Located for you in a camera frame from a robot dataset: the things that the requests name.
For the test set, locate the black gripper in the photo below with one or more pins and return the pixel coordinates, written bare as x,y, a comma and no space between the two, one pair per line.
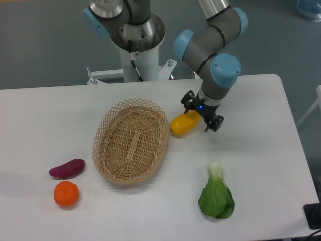
206,110

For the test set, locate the yellow mango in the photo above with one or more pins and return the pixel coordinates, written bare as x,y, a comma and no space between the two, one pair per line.
184,123

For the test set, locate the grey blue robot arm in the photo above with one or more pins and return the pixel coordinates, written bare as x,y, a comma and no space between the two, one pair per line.
202,51

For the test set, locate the woven wicker basket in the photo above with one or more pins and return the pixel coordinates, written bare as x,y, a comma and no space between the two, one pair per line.
131,141

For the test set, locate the green bok choy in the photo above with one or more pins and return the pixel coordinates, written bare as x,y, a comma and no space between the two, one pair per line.
216,199

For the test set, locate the purple sweet potato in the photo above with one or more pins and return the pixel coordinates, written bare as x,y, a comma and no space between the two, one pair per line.
67,170

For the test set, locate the blue object top right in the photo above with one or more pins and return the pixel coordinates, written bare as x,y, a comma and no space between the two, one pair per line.
310,9

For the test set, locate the black device at edge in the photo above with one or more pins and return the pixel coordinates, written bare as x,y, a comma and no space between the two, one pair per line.
312,215

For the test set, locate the orange tangerine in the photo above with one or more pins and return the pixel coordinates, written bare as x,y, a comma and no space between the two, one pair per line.
66,194

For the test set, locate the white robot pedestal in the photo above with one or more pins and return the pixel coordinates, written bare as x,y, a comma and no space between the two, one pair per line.
138,47

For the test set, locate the white frame right edge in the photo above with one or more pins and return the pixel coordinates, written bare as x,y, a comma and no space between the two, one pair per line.
314,105

